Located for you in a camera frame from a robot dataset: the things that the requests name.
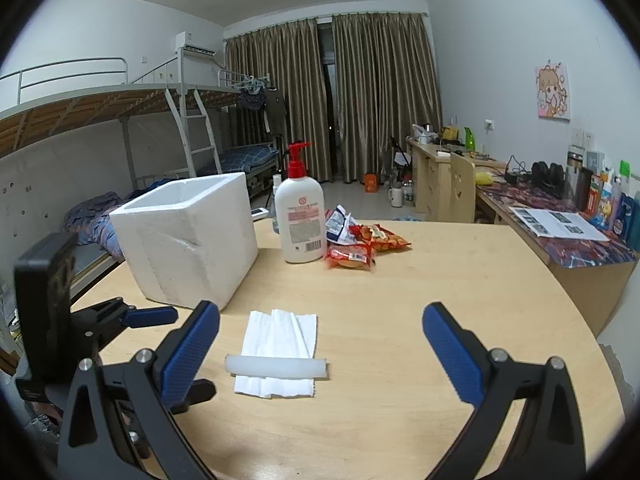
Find white translucent stick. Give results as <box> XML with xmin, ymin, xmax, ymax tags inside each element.
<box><xmin>224</xmin><ymin>353</ymin><xmax>328</xmax><ymax>380</ymax></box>

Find dark hanging clothes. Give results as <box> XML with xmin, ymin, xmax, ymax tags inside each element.
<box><xmin>237</xmin><ymin>85</ymin><xmax>288</xmax><ymax>136</ymax></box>

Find white bunk bed ladder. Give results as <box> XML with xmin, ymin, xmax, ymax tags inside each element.
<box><xmin>165</xmin><ymin>87</ymin><xmax>223</xmax><ymax>178</ymax></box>

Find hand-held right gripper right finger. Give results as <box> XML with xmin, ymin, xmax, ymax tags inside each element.
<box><xmin>421</xmin><ymin>301</ymin><xmax>587</xmax><ymax>480</ymax></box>

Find light wooden desk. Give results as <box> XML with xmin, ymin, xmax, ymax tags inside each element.
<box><xmin>406</xmin><ymin>137</ymin><xmax>506</xmax><ymax>223</ymax></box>

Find orange snack packet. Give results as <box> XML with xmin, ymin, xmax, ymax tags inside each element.
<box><xmin>349</xmin><ymin>224</ymin><xmax>412</xmax><ymax>254</ymax></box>

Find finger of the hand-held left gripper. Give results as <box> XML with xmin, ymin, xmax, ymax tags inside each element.
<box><xmin>170</xmin><ymin>379</ymin><xmax>217</xmax><ymax>413</ymax></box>
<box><xmin>71</xmin><ymin>297</ymin><xmax>179</xmax><ymax>361</ymax></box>

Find white air conditioner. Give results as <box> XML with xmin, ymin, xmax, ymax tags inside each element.
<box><xmin>175</xmin><ymin>31</ymin><xmax>218</xmax><ymax>56</ymax></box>

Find metal bunk bed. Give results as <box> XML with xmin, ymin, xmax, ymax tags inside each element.
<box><xmin>0</xmin><ymin>57</ymin><xmax>226</xmax><ymax>306</ymax></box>
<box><xmin>130</xmin><ymin>55</ymin><xmax>281</xmax><ymax>196</ymax></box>

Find red snack packet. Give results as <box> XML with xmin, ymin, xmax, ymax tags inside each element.
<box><xmin>324</xmin><ymin>245</ymin><xmax>377</xmax><ymax>273</ymax></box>

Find light wooden chair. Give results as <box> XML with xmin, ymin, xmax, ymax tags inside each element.
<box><xmin>449</xmin><ymin>152</ymin><xmax>477</xmax><ymax>223</ymax></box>

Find printed paper sheet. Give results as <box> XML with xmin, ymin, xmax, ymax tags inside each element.
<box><xmin>509</xmin><ymin>206</ymin><xmax>611</xmax><ymax>242</ymax></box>

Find blue plaid mattress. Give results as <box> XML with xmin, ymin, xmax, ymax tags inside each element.
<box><xmin>220</xmin><ymin>144</ymin><xmax>281</xmax><ymax>173</ymax></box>

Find black headphones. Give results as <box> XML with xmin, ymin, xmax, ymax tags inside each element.
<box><xmin>530</xmin><ymin>161</ymin><xmax>568</xmax><ymax>198</ymax></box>

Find green cap white bottle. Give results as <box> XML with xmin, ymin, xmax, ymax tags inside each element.
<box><xmin>611</xmin><ymin>160</ymin><xmax>632</xmax><ymax>221</ymax></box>

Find white tissue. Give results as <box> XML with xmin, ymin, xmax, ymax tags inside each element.
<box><xmin>233</xmin><ymin>310</ymin><xmax>319</xmax><ymax>398</ymax></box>

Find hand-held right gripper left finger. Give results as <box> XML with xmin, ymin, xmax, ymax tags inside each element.
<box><xmin>57</xmin><ymin>300</ymin><xmax>221</xmax><ymax>480</ymax></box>

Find white foam box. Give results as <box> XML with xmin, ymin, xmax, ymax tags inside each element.
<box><xmin>109</xmin><ymin>172</ymin><xmax>259</xmax><ymax>311</ymax></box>

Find brown curtain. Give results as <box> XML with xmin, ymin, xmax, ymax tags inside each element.
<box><xmin>225</xmin><ymin>19</ymin><xmax>333</xmax><ymax>183</ymax></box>
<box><xmin>331</xmin><ymin>12</ymin><xmax>443</xmax><ymax>183</ymax></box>

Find blue plaid blanket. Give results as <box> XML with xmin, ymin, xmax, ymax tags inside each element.
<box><xmin>64</xmin><ymin>191</ymin><xmax>151</xmax><ymax>261</ymax></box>

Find white lotion pump bottle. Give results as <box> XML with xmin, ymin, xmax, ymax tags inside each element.
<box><xmin>274</xmin><ymin>141</ymin><xmax>328</xmax><ymax>264</ymax></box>

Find steel thermos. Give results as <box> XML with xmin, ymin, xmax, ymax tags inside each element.
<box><xmin>565</xmin><ymin>146</ymin><xmax>593</xmax><ymax>211</ymax></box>

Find desk with patterned cover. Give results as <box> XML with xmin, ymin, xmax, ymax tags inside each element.
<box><xmin>475</xmin><ymin>175</ymin><xmax>640</xmax><ymax>338</ymax></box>

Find pink cartoon wall poster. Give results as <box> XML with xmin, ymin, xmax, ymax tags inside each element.
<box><xmin>534</xmin><ymin>62</ymin><xmax>571</xmax><ymax>121</ymax></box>

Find blue white snack packet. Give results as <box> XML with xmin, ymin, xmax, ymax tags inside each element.
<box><xmin>325</xmin><ymin>205</ymin><xmax>358</xmax><ymax>246</ymax></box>

